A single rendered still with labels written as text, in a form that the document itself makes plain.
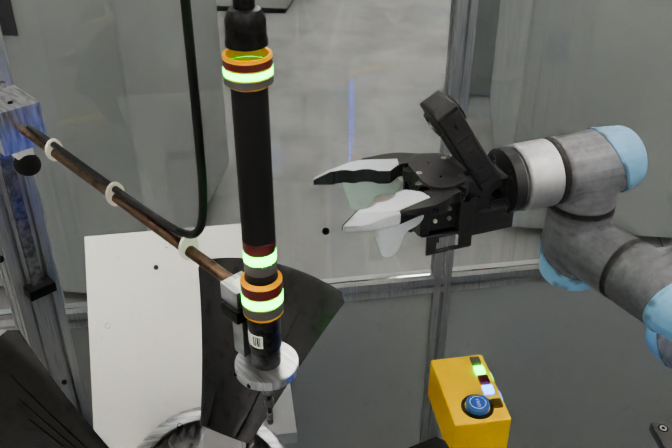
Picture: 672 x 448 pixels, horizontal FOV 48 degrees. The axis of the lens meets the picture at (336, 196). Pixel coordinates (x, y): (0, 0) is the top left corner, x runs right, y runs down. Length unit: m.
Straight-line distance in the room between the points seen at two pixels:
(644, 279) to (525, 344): 1.13
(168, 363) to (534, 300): 0.95
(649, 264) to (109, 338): 0.81
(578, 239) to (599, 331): 1.14
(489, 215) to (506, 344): 1.14
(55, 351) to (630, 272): 1.13
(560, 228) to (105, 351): 0.73
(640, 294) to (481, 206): 0.19
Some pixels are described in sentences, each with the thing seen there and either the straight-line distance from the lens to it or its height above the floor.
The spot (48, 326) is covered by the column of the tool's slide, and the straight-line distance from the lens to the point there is 1.58.
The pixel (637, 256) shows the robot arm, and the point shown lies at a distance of 0.87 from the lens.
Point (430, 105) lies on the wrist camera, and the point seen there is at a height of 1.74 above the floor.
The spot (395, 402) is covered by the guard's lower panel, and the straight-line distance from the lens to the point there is 1.98.
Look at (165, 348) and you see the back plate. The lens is 1.26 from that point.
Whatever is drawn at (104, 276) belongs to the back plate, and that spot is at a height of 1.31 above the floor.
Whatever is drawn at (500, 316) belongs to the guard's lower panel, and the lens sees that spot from 1.88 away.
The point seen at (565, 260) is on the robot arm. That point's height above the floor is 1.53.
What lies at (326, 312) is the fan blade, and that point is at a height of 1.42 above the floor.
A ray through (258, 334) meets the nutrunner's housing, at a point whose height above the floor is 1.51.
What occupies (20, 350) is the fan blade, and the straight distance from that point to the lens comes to 1.01.
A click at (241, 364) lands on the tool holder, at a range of 0.85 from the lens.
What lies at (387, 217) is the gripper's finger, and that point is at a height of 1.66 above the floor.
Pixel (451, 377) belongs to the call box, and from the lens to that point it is 1.40.
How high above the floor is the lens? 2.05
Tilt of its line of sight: 31 degrees down
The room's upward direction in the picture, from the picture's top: straight up
